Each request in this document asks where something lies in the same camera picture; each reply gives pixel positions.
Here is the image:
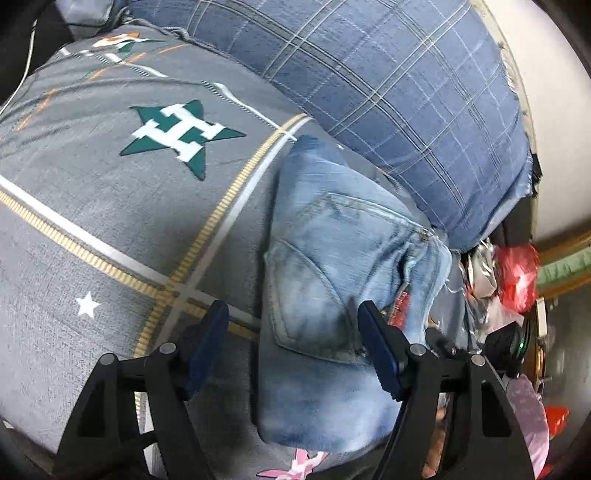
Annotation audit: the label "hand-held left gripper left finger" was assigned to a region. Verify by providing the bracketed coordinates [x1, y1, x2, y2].
[53, 300, 230, 480]

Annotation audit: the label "white cable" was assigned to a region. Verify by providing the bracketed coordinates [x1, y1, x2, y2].
[0, 28, 38, 116]

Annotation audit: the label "white crumpled bag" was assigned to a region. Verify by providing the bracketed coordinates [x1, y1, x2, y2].
[461, 240, 500, 298]

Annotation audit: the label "grey star print bedsheet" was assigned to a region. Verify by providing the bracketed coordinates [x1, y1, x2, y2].
[0, 23, 467, 480]

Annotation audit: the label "blue plaid pillow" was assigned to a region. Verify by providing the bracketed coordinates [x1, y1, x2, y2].
[111, 0, 539, 254]

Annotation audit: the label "pink cloth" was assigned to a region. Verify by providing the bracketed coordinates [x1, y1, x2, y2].
[505, 374, 551, 480]

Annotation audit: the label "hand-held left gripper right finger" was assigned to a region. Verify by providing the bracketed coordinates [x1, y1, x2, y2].
[358, 300, 536, 480]

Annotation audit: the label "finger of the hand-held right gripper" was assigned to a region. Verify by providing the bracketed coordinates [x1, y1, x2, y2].
[426, 325, 469, 360]

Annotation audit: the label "faded blue denim pants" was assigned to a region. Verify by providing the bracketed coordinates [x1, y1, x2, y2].
[256, 134, 453, 454]

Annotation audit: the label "small red bag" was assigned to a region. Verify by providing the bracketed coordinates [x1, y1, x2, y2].
[545, 405, 571, 437]

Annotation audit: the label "red plastic bag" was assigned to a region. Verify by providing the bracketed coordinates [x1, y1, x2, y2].
[495, 244, 542, 315]

